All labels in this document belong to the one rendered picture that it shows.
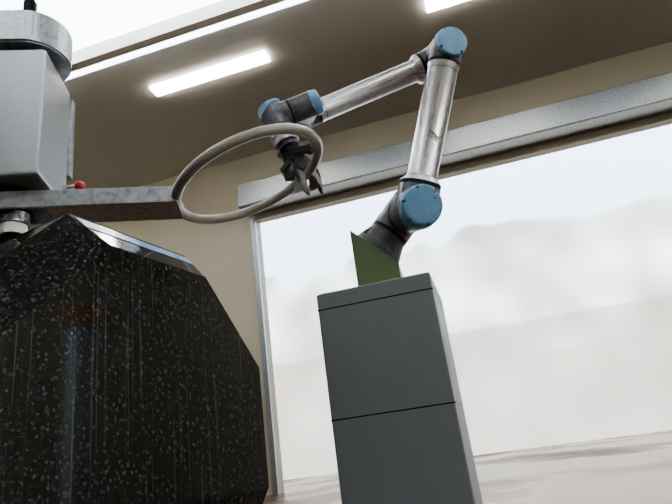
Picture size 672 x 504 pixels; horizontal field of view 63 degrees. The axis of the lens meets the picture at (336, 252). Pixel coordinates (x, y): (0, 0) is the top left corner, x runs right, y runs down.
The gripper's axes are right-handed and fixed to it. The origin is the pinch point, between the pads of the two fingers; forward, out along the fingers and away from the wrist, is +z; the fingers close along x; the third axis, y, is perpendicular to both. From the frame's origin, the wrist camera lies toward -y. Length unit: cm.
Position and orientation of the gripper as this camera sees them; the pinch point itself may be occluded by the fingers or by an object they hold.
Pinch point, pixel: (315, 190)
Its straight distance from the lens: 181.8
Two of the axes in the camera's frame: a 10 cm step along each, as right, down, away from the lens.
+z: 4.3, 8.6, -2.7
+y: -5.5, 4.9, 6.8
